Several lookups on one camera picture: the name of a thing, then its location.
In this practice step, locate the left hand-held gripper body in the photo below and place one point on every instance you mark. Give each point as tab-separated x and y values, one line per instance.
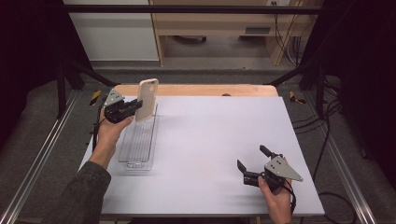
115	112

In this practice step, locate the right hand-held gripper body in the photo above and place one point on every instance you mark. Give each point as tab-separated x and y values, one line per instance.
280	169

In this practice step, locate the beige patterned phone case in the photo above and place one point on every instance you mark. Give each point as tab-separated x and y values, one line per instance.
148	99

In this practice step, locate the clear plastic packaging box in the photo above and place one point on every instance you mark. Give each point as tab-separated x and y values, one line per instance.
140	143

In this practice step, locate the person's left hand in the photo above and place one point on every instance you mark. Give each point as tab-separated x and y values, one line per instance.
109	133

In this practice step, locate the person's right hand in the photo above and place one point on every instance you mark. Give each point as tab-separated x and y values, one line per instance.
280	205

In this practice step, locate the yellow black tape strip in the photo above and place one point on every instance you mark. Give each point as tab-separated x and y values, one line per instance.
294	98
95	97

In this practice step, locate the white board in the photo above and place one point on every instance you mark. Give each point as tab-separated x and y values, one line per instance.
202	155

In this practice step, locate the wooden table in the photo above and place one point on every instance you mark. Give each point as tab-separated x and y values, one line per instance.
193	90

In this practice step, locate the white cabinet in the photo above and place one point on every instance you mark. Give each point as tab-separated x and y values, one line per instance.
118	37

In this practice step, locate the black curtain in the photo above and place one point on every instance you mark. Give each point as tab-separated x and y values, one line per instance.
25	62
367	77

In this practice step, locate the light wooden desk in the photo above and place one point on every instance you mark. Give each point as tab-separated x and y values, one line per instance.
211	21

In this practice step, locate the black frame stand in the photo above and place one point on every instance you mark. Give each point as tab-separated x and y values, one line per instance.
319	87
62	84

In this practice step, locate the silver metal rail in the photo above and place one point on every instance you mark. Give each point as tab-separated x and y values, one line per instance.
37	158
342	165

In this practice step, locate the black frame crossbar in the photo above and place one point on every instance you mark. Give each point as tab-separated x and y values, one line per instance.
186	9

